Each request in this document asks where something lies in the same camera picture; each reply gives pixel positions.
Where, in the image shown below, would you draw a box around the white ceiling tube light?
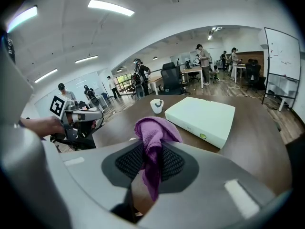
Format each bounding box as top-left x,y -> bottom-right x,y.
34,68 -> 59,84
87,0 -> 135,17
74,54 -> 99,64
6,5 -> 39,33

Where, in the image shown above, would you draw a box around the white mug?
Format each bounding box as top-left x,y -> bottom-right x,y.
150,98 -> 165,115

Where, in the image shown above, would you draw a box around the pale green flat box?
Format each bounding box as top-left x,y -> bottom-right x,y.
164,96 -> 236,150

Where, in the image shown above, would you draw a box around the whiteboard on black stand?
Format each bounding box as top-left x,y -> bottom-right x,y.
261,27 -> 301,112

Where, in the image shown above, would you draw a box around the black metal railing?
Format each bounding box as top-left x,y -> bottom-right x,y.
116,78 -> 135,94

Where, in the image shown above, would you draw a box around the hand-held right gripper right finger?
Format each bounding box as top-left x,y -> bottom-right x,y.
140,139 -> 284,229

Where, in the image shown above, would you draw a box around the grey oval shell case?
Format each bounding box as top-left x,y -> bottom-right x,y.
135,85 -> 146,102

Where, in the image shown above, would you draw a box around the wooden desk white legs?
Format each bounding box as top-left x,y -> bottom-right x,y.
180,66 -> 204,89
147,75 -> 164,95

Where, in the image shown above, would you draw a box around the black high-back office chair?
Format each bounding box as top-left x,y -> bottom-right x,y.
160,62 -> 184,96

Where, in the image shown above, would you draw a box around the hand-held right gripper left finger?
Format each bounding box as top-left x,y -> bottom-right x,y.
0,125 -> 146,229

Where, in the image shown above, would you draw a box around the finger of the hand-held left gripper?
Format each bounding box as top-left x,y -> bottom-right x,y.
71,109 -> 104,123

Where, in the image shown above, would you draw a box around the white table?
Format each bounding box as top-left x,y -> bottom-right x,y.
266,74 -> 299,112
234,64 -> 246,83

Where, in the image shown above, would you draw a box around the person's left forearm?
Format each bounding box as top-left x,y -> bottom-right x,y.
19,115 -> 66,139

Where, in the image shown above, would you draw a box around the purple cloth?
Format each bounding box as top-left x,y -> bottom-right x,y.
134,116 -> 183,202

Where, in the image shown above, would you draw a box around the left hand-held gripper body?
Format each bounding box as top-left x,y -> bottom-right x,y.
49,94 -> 83,140

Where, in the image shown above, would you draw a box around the white cable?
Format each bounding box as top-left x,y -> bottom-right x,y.
225,81 -> 254,98

